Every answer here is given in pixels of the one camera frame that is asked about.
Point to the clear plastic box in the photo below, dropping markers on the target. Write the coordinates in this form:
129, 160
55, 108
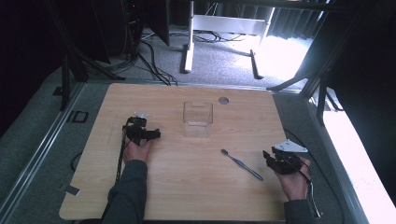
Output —
198, 119

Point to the black rectangular floor frame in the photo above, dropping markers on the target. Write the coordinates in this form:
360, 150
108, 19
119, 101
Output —
80, 116

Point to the grey round table grommet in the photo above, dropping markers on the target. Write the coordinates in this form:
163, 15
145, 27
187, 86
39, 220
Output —
223, 100

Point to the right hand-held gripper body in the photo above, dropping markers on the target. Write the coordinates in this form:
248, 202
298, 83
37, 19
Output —
288, 160

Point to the person's right hand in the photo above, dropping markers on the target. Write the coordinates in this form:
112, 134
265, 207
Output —
294, 185

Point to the person's left hand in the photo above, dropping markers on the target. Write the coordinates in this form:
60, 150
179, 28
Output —
137, 152

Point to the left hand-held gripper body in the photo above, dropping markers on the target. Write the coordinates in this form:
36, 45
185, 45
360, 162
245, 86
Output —
136, 130

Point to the blue toothbrush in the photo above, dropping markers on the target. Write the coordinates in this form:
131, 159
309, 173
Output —
243, 165

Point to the white desk frame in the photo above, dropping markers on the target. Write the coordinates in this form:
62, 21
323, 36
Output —
224, 25

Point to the black metal stand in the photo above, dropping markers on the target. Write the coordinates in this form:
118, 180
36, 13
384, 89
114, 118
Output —
73, 65
314, 81

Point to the black tape strip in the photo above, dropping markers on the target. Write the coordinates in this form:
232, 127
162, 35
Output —
72, 190

